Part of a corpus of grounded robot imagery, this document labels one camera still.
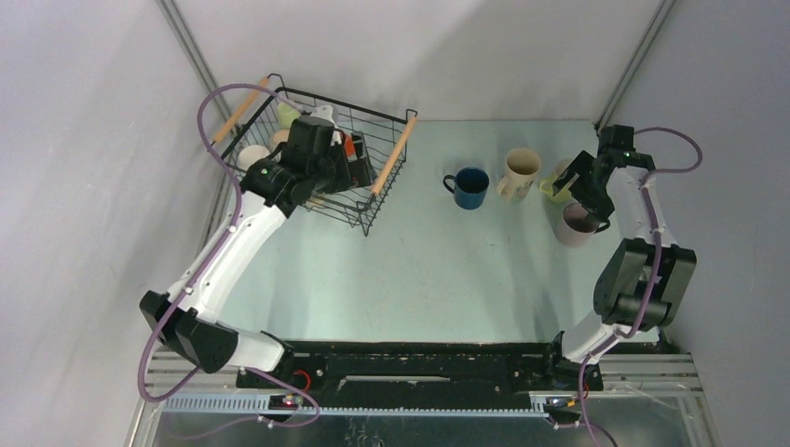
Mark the left wooden rack handle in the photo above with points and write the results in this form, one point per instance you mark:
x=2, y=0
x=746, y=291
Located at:
x=237, y=114

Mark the dark blue mug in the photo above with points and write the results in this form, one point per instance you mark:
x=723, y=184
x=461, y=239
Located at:
x=468, y=187

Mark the floral painted ceramic mug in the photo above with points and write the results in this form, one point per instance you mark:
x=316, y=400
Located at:
x=521, y=169

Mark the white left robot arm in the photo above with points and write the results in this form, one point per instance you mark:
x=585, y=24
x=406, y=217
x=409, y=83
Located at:
x=310, y=156

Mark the lilac mug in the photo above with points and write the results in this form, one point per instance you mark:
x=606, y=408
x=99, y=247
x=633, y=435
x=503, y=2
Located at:
x=576, y=226

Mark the white ribbed mug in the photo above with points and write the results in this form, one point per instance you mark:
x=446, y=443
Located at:
x=250, y=155

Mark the grey cable duct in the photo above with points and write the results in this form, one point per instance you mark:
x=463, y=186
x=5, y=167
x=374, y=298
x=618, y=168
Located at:
x=254, y=404

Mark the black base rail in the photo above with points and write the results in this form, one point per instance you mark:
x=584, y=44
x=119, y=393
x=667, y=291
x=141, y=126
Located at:
x=389, y=374

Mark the right wooden rack handle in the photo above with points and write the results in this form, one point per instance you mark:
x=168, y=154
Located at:
x=378, y=185

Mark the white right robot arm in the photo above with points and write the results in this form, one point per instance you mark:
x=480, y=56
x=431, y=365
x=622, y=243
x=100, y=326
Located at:
x=644, y=282

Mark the orange cup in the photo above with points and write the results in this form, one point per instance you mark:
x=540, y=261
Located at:
x=349, y=147

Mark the grey striped mug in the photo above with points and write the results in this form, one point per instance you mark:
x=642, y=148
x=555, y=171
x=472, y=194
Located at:
x=278, y=137

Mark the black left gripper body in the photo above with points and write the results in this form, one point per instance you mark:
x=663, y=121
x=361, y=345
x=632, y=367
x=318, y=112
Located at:
x=335, y=173

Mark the wooden rack handle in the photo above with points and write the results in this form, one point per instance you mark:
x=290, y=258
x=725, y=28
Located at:
x=378, y=185
x=237, y=114

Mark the black wire dish rack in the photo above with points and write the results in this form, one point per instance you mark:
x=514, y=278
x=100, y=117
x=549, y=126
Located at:
x=373, y=146

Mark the light green cup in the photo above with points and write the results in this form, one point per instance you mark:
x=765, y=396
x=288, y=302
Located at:
x=286, y=114

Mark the pale yellow mug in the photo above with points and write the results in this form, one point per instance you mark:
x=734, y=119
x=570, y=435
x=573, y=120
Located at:
x=546, y=184

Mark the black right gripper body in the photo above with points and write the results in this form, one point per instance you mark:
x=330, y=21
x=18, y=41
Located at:
x=587, y=189

